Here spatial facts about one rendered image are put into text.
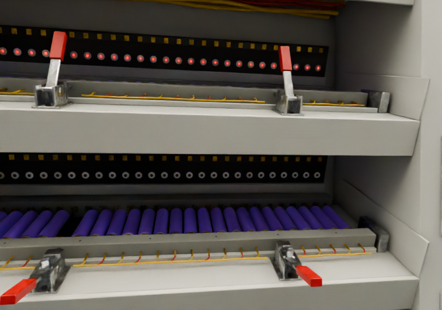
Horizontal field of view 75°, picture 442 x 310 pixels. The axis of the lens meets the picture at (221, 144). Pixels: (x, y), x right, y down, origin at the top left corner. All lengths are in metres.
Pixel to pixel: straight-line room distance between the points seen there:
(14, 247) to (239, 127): 0.29
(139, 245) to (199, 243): 0.07
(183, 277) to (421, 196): 0.30
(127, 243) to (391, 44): 0.44
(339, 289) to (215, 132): 0.23
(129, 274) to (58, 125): 0.18
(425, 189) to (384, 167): 0.07
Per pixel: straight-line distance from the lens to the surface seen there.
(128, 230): 0.41
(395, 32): 0.49
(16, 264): 0.43
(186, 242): 0.38
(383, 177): 0.48
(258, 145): 0.34
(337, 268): 0.42
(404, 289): 0.45
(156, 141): 0.32
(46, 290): 0.38
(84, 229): 0.43
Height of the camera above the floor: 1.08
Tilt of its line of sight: 1 degrees up
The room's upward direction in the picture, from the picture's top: 1 degrees clockwise
